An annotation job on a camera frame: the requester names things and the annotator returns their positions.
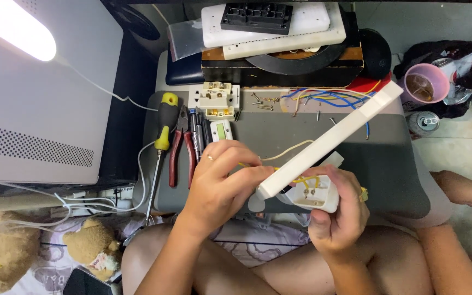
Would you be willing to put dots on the clear plastic bag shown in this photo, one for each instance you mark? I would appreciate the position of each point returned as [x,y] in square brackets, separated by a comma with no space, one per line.
[185,39]

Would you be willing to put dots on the red flat object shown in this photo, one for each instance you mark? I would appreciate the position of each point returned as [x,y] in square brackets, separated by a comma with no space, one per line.
[363,84]

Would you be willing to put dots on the black round speaker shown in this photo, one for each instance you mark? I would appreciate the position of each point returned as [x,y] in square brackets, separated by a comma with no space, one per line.
[137,18]

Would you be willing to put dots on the pink plastic cup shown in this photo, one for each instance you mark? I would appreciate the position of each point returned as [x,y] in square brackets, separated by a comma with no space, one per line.
[424,86]

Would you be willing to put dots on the cream switch socket module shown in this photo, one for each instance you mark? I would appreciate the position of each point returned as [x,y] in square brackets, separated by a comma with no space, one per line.
[215,98]

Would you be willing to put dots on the white glowing desk lamp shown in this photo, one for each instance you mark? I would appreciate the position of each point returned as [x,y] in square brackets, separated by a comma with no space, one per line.
[14,26]

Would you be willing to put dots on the large white perforated appliance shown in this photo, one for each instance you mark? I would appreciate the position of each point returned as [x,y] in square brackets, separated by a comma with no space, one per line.
[55,106]

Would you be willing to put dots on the bundle of small screwdrivers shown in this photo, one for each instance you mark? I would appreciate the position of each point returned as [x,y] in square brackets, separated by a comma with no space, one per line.
[199,131]

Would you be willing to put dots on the white rounded plastic cover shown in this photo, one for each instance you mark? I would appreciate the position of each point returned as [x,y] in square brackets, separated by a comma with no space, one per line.
[215,28]

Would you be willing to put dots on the person's leg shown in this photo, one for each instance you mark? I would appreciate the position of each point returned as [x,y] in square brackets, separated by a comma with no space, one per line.
[227,274]
[404,262]

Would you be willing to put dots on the silver drink can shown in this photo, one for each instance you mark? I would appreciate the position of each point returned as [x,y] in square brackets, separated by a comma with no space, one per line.
[422,123]

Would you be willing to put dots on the person's left hand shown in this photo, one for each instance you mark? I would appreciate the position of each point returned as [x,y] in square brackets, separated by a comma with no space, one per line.
[215,192]

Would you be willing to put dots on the white power strip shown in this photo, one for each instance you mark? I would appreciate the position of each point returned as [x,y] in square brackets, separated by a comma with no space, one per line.
[109,203]

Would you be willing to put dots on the large brown teddy bear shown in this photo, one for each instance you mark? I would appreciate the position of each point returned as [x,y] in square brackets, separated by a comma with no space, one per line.
[2,250]

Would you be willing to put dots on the white perforated plastic plate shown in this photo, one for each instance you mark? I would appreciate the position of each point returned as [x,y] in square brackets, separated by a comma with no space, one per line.
[285,43]

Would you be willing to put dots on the person's left leg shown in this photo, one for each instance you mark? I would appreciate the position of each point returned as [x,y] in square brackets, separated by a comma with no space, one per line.
[227,274]

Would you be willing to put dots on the person's right hand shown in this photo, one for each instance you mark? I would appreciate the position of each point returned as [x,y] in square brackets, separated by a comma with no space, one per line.
[344,225]

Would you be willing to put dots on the pile of small screws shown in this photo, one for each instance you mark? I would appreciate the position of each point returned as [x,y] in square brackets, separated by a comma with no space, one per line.
[264,102]

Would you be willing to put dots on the navy blue case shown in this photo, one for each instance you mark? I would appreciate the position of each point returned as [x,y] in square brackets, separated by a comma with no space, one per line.
[182,71]

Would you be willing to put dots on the white socket module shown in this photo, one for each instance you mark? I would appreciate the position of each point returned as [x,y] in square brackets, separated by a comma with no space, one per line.
[320,198]

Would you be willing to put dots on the long white plastic casing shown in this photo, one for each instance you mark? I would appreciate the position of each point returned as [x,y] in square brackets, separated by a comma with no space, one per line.
[334,137]

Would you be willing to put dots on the black terminal block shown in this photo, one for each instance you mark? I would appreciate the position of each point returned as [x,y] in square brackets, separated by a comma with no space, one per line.
[256,18]

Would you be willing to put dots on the black plastic bag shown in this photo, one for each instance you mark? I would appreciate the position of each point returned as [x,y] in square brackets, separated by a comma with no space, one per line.
[471,65]

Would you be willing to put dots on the patterned bed sheet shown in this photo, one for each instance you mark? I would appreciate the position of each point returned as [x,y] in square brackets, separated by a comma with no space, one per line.
[256,241]

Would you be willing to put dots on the yellow black screwdriver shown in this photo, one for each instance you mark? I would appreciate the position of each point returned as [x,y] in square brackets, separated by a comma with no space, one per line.
[166,119]

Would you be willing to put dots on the black tape roll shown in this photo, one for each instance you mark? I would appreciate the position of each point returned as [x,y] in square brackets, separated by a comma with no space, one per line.
[297,63]

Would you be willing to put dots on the person's right leg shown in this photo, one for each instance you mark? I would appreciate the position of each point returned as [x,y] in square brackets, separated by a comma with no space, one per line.
[404,262]

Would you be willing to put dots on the small brown teddy bear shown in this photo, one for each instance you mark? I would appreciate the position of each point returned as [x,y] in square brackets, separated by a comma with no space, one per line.
[90,246]

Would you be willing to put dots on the white tester with green screen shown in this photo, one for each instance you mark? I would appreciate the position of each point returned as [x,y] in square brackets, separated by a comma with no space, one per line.
[221,130]

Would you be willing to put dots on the grey lap desk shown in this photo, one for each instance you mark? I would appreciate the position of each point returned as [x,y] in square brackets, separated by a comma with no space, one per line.
[268,131]

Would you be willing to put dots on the black wooden box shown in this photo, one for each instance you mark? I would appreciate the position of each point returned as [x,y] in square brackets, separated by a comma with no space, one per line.
[227,67]

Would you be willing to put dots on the black phone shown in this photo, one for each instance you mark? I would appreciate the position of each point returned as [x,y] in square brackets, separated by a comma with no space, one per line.
[86,283]

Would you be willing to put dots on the black round object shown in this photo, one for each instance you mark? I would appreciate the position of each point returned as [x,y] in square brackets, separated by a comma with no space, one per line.
[375,53]

